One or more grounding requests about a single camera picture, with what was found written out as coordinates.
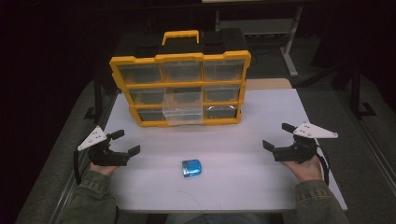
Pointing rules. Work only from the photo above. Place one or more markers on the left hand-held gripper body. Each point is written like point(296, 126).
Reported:
point(102, 157)

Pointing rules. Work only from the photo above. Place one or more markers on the person's left hand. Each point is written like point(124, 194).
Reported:
point(104, 170)

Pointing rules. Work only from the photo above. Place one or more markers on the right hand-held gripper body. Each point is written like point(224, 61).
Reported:
point(295, 153)

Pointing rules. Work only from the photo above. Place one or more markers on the yellow black drawer organizer cabinet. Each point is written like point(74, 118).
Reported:
point(180, 84)

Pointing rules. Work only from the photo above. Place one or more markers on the person's right hand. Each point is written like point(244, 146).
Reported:
point(306, 171)

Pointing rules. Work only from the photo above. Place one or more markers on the light wooden board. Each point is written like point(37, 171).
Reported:
point(267, 84)

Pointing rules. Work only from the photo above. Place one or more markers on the small blue packet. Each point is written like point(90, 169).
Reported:
point(191, 168)

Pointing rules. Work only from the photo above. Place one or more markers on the clear plastic drawer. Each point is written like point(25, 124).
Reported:
point(183, 109)

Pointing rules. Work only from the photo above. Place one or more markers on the white metal desk frame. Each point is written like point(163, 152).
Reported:
point(289, 46)

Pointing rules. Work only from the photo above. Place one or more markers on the black metal stand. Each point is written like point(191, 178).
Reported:
point(356, 93)
point(98, 99)

